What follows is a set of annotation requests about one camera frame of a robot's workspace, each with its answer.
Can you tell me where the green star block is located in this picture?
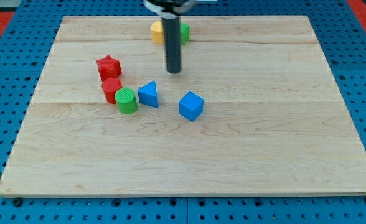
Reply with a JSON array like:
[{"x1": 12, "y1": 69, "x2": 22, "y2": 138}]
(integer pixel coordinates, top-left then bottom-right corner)
[{"x1": 180, "y1": 22, "x2": 190, "y2": 45}]

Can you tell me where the red star block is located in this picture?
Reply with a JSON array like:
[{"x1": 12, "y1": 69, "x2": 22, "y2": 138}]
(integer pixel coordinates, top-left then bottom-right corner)
[{"x1": 96, "y1": 55, "x2": 122, "y2": 81}]

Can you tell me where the blue cube block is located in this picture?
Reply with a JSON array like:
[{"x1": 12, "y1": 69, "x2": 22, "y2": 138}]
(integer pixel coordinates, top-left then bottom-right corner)
[{"x1": 179, "y1": 91, "x2": 204, "y2": 121}]

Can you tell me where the blue triangle block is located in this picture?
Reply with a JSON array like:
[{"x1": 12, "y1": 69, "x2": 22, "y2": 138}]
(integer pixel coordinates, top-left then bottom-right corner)
[{"x1": 138, "y1": 81, "x2": 159, "y2": 108}]

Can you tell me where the green cylinder block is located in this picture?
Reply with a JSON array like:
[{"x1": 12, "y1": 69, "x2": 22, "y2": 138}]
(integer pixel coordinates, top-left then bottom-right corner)
[{"x1": 115, "y1": 87, "x2": 138, "y2": 114}]

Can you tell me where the light wooden board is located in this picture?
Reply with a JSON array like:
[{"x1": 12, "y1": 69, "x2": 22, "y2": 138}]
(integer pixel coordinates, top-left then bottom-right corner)
[{"x1": 0, "y1": 16, "x2": 366, "y2": 198}]

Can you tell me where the red cylinder block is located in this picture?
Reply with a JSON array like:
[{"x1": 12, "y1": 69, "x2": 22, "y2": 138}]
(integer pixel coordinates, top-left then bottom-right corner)
[{"x1": 101, "y1": 78, "x2": 123, "y2": 104}]

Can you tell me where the yellow block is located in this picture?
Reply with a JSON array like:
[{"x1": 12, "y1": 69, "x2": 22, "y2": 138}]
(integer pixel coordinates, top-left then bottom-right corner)
[{"x1": 151, "y1": 21, "x2": 164, "y2": 44}]

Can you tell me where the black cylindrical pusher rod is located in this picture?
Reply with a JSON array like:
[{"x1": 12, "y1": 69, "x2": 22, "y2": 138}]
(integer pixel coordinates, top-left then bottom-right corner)
[{"x1": 161, "y1": 13, "x2": 182, "y2": 74}]

